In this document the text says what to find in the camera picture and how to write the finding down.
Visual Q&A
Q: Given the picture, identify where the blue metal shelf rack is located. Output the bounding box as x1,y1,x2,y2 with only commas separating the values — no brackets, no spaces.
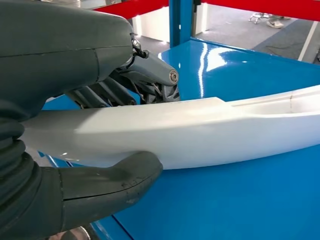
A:
37,0,320,240

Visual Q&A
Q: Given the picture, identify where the black stool chrome base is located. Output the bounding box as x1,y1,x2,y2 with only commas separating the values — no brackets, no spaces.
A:
248,12,273,25

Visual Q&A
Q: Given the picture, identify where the red barrier belt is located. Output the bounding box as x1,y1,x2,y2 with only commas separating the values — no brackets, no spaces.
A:
94,0,320,22

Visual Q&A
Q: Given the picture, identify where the person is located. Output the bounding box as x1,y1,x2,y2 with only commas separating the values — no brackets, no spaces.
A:
266,15,285,29

